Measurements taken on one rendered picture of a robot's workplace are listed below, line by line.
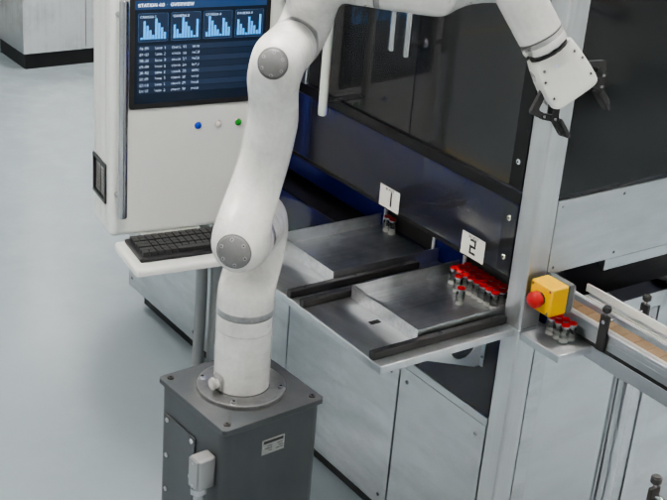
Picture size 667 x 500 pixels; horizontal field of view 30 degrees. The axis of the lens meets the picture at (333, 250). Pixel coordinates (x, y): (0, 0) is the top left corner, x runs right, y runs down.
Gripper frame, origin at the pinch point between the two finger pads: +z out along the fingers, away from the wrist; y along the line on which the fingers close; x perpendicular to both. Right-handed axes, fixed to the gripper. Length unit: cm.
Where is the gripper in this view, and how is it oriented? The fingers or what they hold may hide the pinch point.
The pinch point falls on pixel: (584, 118)
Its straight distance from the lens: 236.3
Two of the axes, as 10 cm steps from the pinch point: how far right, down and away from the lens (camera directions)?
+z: 5.0, 7.8, 3.7
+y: 8.2, -5.7, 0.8
